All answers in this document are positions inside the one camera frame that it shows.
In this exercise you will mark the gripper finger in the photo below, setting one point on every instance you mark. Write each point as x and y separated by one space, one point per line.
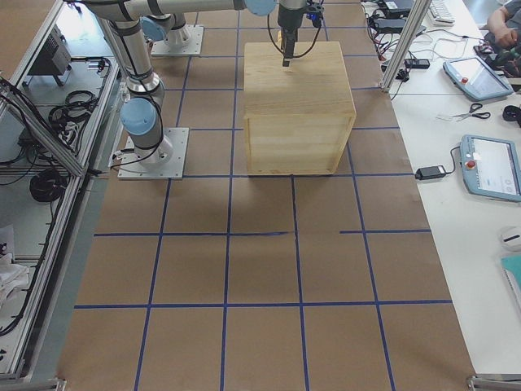
289 38

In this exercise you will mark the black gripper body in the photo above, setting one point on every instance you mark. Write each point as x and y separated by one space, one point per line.
288 19

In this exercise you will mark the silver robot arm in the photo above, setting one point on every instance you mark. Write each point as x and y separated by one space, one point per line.
141 115
170 28

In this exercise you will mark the person forearm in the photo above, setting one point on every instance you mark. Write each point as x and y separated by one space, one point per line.
504 24

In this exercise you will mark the wooden drawer cabinet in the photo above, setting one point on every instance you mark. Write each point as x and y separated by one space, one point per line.
297 119

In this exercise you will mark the far blue teach pendant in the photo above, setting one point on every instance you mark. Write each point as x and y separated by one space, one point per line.
476 79

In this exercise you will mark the blue teach pendant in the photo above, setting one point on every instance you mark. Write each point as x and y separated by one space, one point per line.
476 79
490 167

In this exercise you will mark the black power adapter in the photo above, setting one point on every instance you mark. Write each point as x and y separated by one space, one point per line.
430 172

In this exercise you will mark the near blue teach pendant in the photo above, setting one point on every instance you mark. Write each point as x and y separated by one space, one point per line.
490 167

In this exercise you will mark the crumpled white cloth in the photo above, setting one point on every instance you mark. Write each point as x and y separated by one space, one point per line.
14 277

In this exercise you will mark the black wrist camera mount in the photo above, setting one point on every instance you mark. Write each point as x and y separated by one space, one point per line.
314 12

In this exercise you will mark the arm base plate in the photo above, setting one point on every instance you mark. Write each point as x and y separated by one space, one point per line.
192 48
166 162

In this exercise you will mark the aluminium frame post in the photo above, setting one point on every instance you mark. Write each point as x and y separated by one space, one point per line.
416 16

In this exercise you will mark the black handled scissors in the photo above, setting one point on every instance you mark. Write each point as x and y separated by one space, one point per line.
473 111

